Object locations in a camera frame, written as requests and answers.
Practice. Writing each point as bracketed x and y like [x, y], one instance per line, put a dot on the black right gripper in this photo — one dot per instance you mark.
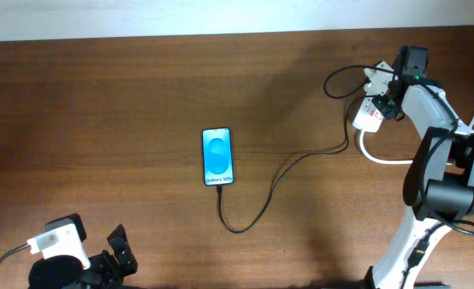
[386, 108]

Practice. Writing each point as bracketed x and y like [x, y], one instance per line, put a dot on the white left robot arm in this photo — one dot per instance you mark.
[65, 263]

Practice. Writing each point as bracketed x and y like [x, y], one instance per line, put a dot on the white USB charger adapter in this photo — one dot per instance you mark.
[378, 79]

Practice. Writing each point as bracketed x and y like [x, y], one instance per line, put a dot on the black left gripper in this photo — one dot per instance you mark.
[94, 256]

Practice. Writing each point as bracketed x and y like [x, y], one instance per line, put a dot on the white power strip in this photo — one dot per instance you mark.
[368, 118]

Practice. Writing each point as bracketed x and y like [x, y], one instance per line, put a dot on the blue Samsung smartphone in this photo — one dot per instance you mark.
[217, 157]

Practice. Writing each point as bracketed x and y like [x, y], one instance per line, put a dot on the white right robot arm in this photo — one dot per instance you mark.
[438, 190]

